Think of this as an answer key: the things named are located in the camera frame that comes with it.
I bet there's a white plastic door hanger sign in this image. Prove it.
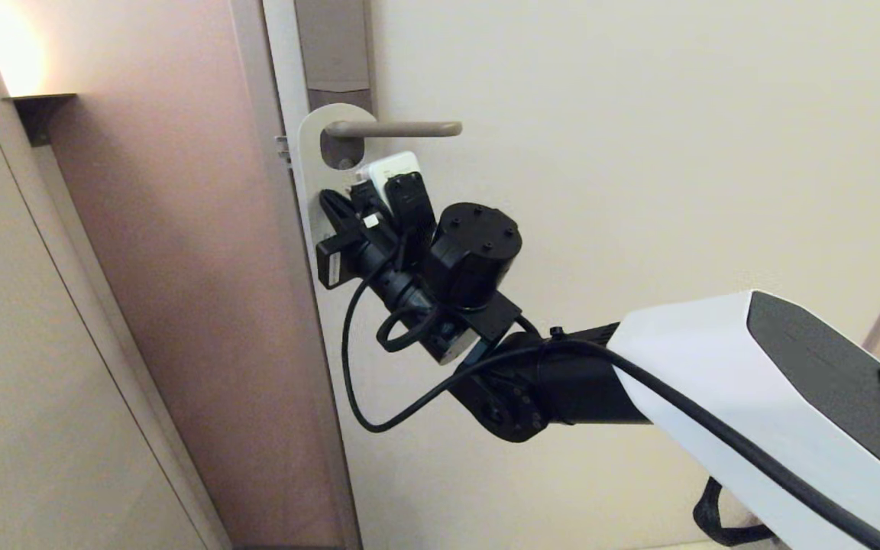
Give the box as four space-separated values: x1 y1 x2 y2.
296 103 380 267

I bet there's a brown metal door lock plate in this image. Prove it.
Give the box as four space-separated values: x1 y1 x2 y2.
293 0 374 169

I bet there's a white room door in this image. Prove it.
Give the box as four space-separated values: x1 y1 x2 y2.
259 0 880 550

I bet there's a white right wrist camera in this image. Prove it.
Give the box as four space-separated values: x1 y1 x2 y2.
354 150 422 202

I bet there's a short black looped arm cable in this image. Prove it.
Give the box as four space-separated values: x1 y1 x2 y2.
376 304 442 354

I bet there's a beige metal door handle lever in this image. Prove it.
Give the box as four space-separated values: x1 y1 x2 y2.
324 121 463 140

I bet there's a thin black right camera cable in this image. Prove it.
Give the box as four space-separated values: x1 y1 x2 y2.
341 252 880 550

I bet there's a dark wall light bracket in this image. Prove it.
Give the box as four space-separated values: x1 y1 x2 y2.
2 93 77 147

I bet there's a black coiled cable bundle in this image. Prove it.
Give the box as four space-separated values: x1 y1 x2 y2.
692 477 778 548

